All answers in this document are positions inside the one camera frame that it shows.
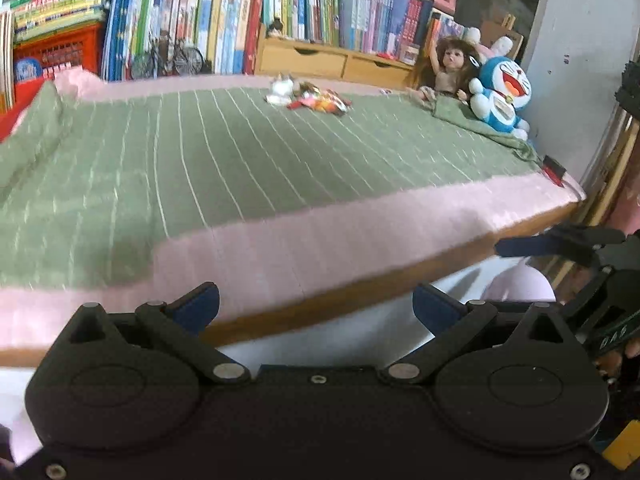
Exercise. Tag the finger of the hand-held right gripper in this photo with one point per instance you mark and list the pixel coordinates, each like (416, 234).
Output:
(520, 247)

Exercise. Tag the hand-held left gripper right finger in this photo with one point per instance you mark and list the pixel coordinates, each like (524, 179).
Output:
(435, 306)

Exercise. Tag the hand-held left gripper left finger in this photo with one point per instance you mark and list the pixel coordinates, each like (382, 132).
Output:
(197, 305)

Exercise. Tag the white tissue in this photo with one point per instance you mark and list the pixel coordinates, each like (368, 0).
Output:
(280, 91)

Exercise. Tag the short row of books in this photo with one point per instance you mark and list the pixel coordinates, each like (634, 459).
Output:
(445, 30)

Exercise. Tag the row of upright books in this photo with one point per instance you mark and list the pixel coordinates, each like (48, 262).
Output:
(220, 15)

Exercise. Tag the row of colourful thin books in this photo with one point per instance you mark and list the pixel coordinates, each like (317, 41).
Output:
(350, 10)

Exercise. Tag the row of leaning books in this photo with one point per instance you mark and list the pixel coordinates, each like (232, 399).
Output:
(6, 60)

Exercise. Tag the stack of flat books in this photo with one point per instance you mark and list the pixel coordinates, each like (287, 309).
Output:
(60, 5)

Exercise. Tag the red black clip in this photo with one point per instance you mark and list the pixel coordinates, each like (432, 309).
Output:
(554, 170)

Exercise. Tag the blue cat plush toy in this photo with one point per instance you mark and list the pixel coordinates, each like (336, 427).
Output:
(502, 95)

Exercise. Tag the green checked cloth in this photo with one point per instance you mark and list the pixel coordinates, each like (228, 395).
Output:
(250, 160)

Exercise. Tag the brown-haired doll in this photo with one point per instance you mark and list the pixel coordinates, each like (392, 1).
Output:
(450, 67)

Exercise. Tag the white rabbit plush toy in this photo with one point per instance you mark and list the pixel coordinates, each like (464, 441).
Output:
(500, 45)

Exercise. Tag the cardboard box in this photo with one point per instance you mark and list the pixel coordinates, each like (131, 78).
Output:
(492, 35)

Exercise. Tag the small clear jar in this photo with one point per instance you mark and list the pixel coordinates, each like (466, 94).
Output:
(410, 54)

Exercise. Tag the small wooden easel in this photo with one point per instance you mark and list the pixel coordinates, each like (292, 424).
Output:
(507, 22)

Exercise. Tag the red orange snack wrapper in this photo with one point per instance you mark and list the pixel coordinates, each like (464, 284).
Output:
(322, 102)

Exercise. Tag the miniature bicycle model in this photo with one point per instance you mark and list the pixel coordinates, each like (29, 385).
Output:
(187, 60)

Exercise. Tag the red plastic bin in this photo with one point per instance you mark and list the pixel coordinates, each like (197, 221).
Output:
(15, 110)

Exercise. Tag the wooden drawer organizer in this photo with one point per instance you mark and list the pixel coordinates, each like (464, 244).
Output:
(310, 62)

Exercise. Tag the black-haired small figurine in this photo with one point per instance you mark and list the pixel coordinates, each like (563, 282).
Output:
(275, 29)

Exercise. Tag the red plastic basket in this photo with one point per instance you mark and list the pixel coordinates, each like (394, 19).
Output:
(65, 50)

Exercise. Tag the blue globe print card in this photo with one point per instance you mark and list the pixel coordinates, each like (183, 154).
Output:
(27, 70)

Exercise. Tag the wooden frame bars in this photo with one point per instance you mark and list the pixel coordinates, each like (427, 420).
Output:
(615, 170)

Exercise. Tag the window with white frame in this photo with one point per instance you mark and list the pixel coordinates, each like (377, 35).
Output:
(500, 0)

